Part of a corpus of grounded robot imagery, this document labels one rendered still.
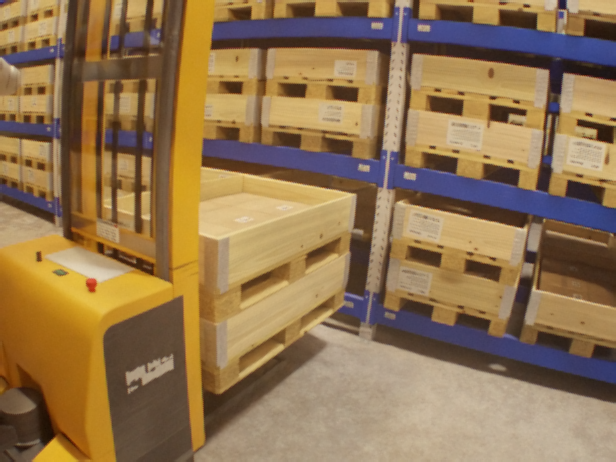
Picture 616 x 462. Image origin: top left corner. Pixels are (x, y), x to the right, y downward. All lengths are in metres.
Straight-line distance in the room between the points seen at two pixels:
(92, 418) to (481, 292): 2.17
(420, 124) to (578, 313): 1.45
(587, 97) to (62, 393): 2.73
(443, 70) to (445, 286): 1.27
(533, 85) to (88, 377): 2.46
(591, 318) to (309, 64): 2.35
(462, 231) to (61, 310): 2.10
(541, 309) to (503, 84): 1.30
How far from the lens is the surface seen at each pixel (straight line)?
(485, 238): 2.70
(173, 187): 1.54
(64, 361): 1.55
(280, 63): 3.20
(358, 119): 2.88
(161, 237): 1.56
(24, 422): 1.81
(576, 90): 2.67
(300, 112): 3.08
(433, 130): 2.73
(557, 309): 2.81
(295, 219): 2.11
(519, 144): 2.65
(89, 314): 1.43
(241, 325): 1.94
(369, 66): 2.88
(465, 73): 2.72
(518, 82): 2.67
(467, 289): 2.81
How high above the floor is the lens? 1.49
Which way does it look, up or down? 15 degrees down
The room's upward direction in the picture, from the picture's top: 5 degrees clockwise
